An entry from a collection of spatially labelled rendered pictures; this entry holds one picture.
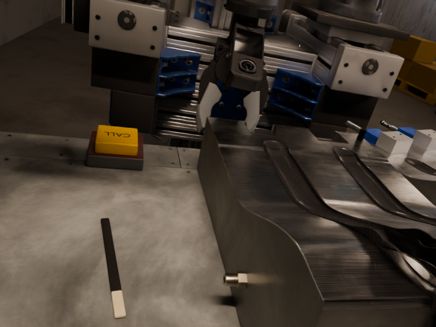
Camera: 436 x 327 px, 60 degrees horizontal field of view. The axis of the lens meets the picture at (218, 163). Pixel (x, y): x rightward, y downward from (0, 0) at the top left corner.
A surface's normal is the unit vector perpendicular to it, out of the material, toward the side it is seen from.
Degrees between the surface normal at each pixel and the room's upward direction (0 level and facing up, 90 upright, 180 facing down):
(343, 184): 3
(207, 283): 0
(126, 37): 90
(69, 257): 0
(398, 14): 90
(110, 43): 90
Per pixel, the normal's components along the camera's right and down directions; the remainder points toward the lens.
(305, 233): 0.14, -0.97
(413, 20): 0.08, 0.49
